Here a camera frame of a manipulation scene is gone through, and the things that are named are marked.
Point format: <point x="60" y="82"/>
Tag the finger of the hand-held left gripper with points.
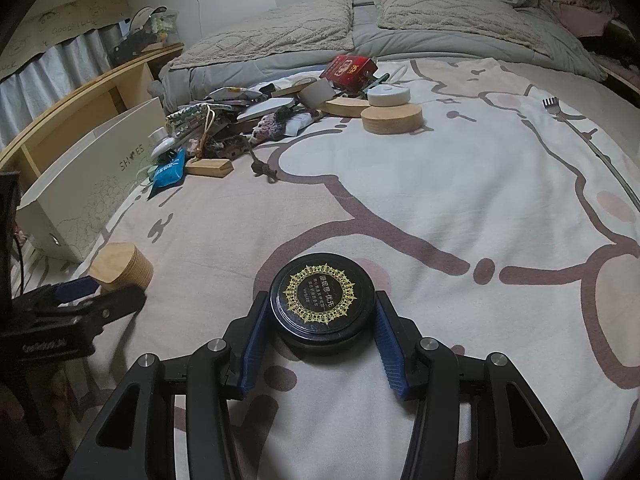
<point x="117" y="300"/>
<point x="75" y="290"/>

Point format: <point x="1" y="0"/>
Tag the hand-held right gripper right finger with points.
<point x="390" y="347"/>

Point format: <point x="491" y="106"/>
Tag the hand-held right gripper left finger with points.
<point x="250" y="342"/>

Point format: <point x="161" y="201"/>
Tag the rounded wooden block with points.
<point x="122" y="265"/>

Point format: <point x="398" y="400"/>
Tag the black round tin gold print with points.
<point x="322" y="300"/>

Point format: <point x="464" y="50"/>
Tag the white shoe box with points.
<point x="85" y="185"/>

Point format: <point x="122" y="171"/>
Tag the blue snack packet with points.
<point x="167" y="171"/>

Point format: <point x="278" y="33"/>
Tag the long brown wooden block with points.
<point x="210" y="166"/>

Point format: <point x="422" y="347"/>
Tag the wooden round disc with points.
<point x="391" y="119"/>

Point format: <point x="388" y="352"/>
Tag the bear print bed sheet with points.
<point x="450" y="210"/>

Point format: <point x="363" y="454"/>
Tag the white bottle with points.
<point x="162" y="142"/>

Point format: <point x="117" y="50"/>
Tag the green patterned pouch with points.
<point x="187" y="114"/>

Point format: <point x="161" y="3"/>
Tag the long wooden shelf unit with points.
<point x="100" y="90"/>

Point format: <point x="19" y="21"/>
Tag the purple crochet pouch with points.
<point x="272" y="124"/>

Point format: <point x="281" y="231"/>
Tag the grey curtain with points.
<point x="60" y="67"/>

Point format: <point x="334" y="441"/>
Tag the white oval flat case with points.
<point x="265" y="108"/>

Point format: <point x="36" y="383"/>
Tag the dark patterned packet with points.
<point x="232" y="94"/>

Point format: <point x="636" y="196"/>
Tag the curved wooden piece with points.
<point x="345" y="107"/>

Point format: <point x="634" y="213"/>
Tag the black bag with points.
<point x="132" y="46"/>

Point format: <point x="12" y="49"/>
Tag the white round puck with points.
<point x="387" y="95"/>

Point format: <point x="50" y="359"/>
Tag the beige cardboard tube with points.
<point x="317" y="94"/>

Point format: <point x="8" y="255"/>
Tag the beige printed valance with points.
<point x="65" y="17"/>

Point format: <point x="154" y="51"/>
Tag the red box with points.
<point x="350" y="71"/>

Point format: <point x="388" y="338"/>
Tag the white cap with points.
<point x="142" y="17"/>

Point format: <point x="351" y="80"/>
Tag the metal back scratcher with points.
<point x="595" y="147"/>

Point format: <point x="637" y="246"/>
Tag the beige knit pillow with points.
<point x="280" y="27"/>
<point x="460" y="12"/>

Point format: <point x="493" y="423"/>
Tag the pink clothing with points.
<point x="585" y="7"/>

